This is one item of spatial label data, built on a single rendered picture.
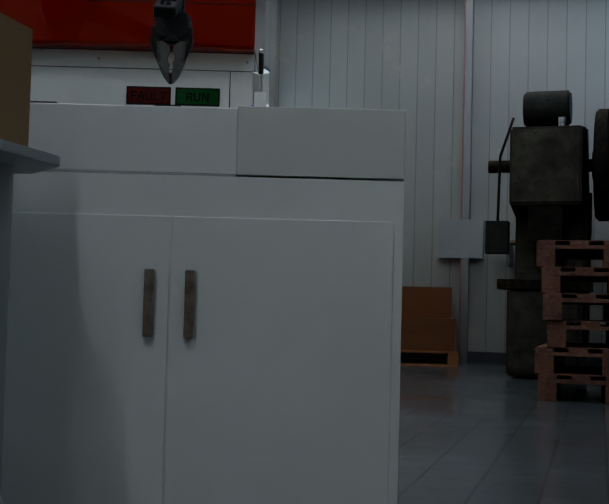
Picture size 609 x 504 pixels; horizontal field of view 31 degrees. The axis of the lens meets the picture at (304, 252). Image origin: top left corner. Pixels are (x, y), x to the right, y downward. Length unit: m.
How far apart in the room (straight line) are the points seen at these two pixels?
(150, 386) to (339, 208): 0.53
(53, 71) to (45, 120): 0.68
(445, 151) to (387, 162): 9.82
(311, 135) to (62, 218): 0.54
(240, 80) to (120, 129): 0.70
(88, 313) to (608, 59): 10.23
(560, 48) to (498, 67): 0.68
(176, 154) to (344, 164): 0.35
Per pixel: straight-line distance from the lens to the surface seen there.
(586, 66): 12.15
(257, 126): 2.29
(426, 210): 12.06
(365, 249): 2.26
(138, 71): 2.98
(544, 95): 10.02
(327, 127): 2.29
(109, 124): 2.32
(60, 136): 2.34
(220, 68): 2.96
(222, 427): 2.27
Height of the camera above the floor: 0.55
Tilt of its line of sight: 3 degrees up
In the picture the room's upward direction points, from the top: 2 degrees clockwise
